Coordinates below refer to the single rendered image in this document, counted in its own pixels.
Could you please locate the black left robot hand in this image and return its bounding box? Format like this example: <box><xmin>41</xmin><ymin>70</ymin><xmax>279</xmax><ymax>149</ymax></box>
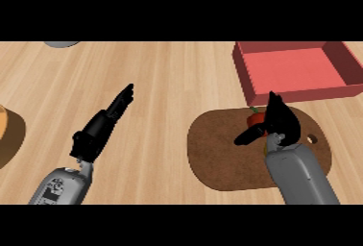
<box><xmin>68</xmin><ymin>83</ymin><xmax>136</xmax><ymax>163</ymax></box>

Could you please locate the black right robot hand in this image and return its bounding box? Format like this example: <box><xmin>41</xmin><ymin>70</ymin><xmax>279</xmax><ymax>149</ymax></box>
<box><xmin>233</xmin><ymin>90</ymin><xmax>303</xmax><ymax>148</ymax></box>

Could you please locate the red bell pepper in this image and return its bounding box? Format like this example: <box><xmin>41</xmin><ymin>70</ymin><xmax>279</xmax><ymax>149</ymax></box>
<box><xmin>245</xmin><ymin>107</ymin><xmax>270</xmax><ymax>135</ymax></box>

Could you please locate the brown wooden cutting board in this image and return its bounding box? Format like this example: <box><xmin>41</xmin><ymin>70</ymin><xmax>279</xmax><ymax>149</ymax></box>
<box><xmin>186</xmin><ymin>107</ymin><xmax>334</xmax><ymax>192</ymax></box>

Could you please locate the red cardboard box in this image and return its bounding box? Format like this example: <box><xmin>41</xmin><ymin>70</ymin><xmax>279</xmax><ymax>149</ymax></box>
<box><xmin>232</xmin><ymin>41</ymin><xmax>363</xmax><ymax>107</ymax></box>

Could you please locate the grey round object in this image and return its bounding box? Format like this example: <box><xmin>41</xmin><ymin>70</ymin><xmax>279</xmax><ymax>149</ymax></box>
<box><xmin>43</xmin><ymin>41</ymin><xmax>83</xmax><ymax>49</ymax></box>

